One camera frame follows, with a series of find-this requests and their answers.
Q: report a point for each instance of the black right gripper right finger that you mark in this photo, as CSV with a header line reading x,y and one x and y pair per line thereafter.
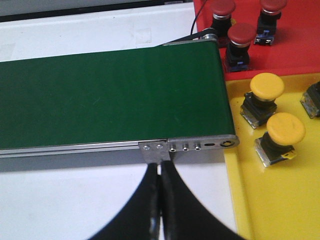
x,y
183,215

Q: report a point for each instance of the aluminium conveyor frame rail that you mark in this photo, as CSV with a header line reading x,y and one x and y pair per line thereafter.
x,y
71,149

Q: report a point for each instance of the green conveyor belt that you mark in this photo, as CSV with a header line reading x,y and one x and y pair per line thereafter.
x,y
153,93

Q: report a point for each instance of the right steel support bracket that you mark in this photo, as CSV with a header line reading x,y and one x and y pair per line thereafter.
x,y
154,151

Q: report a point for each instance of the white cabinet front panel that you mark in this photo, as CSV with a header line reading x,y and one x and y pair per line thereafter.
x,y
16,7

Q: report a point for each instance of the red mushroom push button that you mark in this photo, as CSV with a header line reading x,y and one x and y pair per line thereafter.
x,y
222,19

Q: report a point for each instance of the yellow button yellow latch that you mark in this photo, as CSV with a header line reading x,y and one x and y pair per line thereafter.
x,y
283,131

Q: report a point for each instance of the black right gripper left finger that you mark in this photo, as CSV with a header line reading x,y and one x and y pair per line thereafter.
x,y
139,219

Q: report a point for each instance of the right conveyor end plate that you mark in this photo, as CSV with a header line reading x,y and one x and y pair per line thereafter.
x,y
201,143

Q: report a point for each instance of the yellow mushroom push button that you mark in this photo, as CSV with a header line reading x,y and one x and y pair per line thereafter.
x,y
259,103

